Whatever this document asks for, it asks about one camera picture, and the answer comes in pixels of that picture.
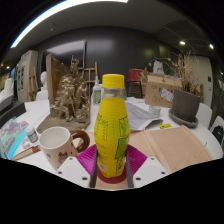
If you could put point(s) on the colourful painted sheet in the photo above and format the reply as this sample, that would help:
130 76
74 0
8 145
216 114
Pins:
11 136

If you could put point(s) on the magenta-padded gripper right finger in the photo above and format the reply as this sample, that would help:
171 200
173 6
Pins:
136 160

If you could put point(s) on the white plaster busts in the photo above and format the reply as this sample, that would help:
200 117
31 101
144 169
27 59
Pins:
43 80

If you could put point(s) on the white plaster statue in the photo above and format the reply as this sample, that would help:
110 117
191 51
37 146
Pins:
158 66

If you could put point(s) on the white plastic chair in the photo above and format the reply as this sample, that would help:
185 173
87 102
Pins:
205 115
218 121

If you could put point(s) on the small glass jar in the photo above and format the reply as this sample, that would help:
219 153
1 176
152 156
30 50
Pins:
32 135

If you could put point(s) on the clear spray bottle green label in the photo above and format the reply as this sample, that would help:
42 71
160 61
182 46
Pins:
96 95

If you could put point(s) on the white cabinet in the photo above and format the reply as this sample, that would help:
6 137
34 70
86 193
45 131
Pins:
25 73

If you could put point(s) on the brown clay figure sculpture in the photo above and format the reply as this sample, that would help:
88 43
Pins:
70 100

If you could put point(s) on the black wall screen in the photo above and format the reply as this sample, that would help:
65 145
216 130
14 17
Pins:
63 51

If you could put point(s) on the black backpack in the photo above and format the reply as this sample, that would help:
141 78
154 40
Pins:
218 135

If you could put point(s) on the wooden easel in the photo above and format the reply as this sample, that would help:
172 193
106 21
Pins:
89 75
33 83

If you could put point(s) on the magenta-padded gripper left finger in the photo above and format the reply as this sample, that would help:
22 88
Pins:
86 160

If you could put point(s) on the beige canvas cloth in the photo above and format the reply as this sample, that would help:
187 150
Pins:
180 146

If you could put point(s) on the small yellow tag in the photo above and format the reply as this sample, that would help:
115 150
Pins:
165 126

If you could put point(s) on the yellow drink bottle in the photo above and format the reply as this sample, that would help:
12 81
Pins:
111 126

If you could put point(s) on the red box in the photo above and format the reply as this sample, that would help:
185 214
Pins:
135 75

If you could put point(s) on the cardboard box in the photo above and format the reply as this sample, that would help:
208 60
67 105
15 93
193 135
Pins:
155 90

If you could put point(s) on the newspaper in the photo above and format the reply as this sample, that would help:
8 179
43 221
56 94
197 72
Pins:
140 115

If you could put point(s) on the black foam block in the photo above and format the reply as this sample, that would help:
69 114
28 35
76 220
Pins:
11 113

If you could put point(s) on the ceiling lights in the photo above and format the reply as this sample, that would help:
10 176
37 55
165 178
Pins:
33 23

